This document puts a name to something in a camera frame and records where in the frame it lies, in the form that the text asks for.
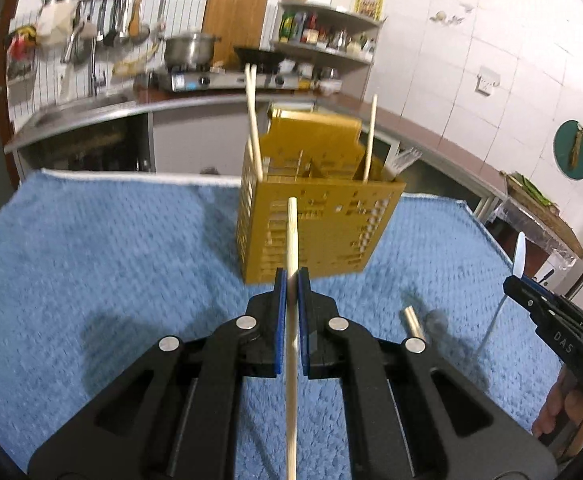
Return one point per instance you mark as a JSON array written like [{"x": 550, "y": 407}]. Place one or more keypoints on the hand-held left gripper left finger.
[{"x": 281, "y": 325}]

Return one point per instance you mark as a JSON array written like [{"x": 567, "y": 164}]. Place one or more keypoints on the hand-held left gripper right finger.
[{"x": 304, "y": 327}]

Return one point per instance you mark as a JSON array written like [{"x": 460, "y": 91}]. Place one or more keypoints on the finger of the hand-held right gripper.
[
  {"x": 521, "y": 292},
  {"x": 546, "y": 278}
]

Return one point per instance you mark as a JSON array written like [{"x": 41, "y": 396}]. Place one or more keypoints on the light blue spoon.
[{"x": 520, "y": 255}]

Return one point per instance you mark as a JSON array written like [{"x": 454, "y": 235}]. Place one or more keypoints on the wooden chopstick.
[
  {"x": 370, "y": 135},
  {"x": 257, "y": 150},
  {"x": 292, "y": 240},
  {"x": 414, "y": 322}
]

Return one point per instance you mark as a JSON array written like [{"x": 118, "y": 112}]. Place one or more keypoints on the yellow perforated utensil holder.
[{"x": 321, "y": 230}]

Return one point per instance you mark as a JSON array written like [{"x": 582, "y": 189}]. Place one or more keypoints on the person's right hand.
[{"x": 549, "y": 412}]

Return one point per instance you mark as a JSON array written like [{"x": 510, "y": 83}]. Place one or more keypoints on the brown cabinet with plastic cover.
[{"x": 536, "y": 245}]

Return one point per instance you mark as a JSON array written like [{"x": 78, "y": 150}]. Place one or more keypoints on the thick wooden chopping block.
[{"x": 546, "y": 215}]

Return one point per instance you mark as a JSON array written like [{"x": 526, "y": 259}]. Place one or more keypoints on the green vegetables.
[{"x": 531, "y": 187}]

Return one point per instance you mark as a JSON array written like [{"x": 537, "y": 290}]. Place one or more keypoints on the green round board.
[{"x": 564, "y": 152}]

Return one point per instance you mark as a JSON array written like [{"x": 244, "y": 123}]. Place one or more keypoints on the blue knitted blanket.
[{"x": 121, "y": 260}]

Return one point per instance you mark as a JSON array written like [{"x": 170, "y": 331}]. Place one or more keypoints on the steel gas stove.
[{"x": 196, "y": 80}]

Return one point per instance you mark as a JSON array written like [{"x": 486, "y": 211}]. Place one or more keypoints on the black wok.
[{"x": 266, "y": 55}]

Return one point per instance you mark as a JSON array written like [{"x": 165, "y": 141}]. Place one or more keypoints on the kitchen counter cabinet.
[{"x": 71, "y": 150}]

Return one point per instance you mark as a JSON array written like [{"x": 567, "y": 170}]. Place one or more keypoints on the steel cooking pot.
[{"x": 189, "y": 50}]

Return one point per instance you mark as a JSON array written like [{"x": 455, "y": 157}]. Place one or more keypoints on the steel sink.
[{"x": 81, "y": 107}]

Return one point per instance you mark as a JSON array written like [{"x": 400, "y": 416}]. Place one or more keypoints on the red sauce bottle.
[{"x": 311, "y": 30}]

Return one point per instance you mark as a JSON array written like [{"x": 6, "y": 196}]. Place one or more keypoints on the green bottle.
[{"x": 287, "y": 27}]

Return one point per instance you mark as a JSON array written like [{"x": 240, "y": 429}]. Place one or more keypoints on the wooden cutting board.
[{"x": 234, "y": 20}]

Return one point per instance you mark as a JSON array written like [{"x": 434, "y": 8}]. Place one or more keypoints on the steel faucet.
[{"x": 93, "y": 75}]

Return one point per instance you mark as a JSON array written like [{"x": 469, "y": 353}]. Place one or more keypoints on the grey corner shelf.
[{"x": 321, "y": 9}]

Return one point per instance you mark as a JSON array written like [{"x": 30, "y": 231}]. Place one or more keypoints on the wooden hanging spatula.
[{"x": 137, "y": 17}]

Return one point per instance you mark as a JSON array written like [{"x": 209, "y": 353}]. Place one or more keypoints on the dark hanging ladle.
[{"x": 111, "y": 25}]

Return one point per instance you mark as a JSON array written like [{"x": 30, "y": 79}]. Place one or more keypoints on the white towel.
[{"x": 53, "y": 22}]

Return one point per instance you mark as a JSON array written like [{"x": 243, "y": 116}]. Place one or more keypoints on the white wall socket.
[{"x": 487, "y": 82}]

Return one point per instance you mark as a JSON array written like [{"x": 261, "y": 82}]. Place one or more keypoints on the yellow wall poster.
[{"x": 370, "y": 2}]

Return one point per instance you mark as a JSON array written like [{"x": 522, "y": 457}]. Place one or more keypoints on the wall basket with red things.
[{"x": 21, "y": 60}]

